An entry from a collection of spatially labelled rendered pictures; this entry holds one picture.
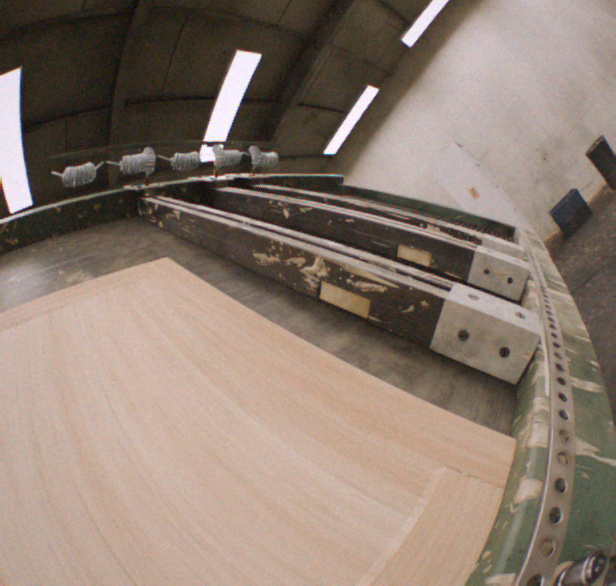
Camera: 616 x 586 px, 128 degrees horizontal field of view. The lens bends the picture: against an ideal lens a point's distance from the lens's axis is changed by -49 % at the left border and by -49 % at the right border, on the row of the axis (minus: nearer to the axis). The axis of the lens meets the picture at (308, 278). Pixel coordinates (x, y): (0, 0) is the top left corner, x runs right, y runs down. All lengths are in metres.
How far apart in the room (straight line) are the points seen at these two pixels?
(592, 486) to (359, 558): 0.18
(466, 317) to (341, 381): 0.16
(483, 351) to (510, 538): 0.23
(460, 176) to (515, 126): 1.87
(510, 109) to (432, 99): 1.51
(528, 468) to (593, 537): 0.10
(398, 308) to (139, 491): 0.32
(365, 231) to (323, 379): 0.47
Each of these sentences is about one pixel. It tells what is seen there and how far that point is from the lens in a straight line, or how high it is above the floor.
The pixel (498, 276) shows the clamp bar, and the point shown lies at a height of 0.96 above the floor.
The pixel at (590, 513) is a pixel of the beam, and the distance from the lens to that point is 0.25.
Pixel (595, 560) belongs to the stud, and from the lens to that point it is 0.20.
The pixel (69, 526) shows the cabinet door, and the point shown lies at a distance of 0.23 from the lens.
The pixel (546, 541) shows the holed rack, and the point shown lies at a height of 0.89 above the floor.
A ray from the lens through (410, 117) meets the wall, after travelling 5.84.
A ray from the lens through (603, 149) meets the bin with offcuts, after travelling 4.43.
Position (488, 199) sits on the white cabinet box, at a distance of 3.98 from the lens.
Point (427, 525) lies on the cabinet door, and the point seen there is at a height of 0.93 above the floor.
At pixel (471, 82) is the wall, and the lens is 5.65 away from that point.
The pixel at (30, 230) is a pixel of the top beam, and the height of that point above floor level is 1.80.
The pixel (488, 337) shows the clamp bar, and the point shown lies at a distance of 0.34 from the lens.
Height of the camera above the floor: 1.07
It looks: 13 degrees up
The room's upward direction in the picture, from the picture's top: 37 degrees counter-clockwise
